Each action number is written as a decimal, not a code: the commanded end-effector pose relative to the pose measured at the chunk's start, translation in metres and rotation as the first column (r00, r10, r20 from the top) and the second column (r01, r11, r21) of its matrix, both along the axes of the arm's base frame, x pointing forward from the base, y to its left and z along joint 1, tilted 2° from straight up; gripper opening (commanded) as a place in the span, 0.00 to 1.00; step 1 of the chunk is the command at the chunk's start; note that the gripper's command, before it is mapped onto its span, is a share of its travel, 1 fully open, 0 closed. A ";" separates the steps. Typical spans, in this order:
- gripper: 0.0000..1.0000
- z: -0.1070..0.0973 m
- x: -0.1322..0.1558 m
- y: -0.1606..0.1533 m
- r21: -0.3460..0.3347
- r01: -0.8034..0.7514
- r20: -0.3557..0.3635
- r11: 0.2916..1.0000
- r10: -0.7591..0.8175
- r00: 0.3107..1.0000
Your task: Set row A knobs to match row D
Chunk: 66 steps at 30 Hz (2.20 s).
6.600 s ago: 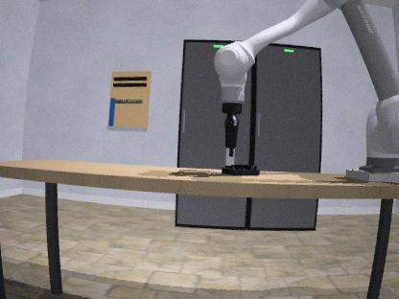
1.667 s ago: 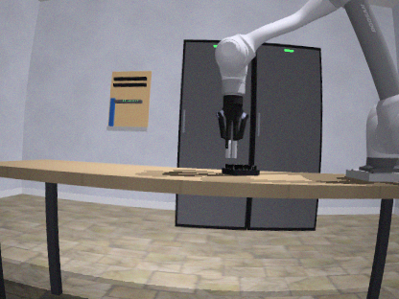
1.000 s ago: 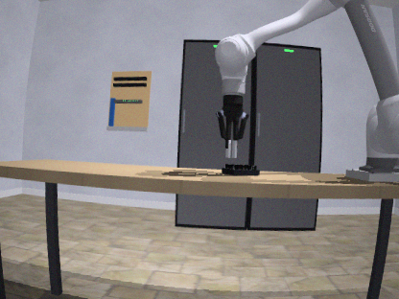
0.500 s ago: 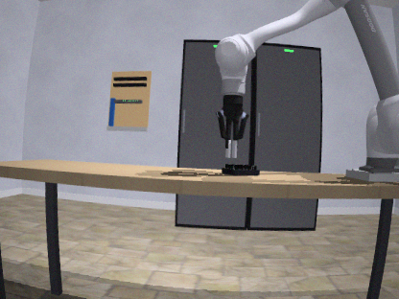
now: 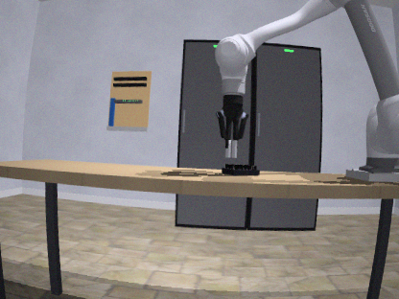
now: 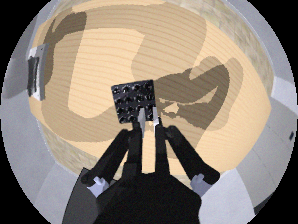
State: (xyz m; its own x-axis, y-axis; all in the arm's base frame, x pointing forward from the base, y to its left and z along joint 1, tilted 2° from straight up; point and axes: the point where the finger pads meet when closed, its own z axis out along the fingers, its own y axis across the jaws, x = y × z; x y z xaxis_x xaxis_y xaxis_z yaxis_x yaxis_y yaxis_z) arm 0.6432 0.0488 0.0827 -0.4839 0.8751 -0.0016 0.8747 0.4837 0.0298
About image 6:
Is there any black knob box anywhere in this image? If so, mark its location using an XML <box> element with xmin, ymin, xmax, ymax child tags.
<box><xmin>111</xmin><ymin>79</ymin><xmax>156</xmax><ymax>124</ymax></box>

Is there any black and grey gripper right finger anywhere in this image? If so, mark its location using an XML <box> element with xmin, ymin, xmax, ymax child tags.
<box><xmin>153</xmin><ymin>107</ymin><xmax>220</xmax><ymax>207</ymax></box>

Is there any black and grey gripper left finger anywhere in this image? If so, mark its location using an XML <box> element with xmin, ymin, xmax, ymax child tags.
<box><xmin>81</xmin><ymin>108</ymin><xmax>146</xmax><ymax>206</ymax></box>

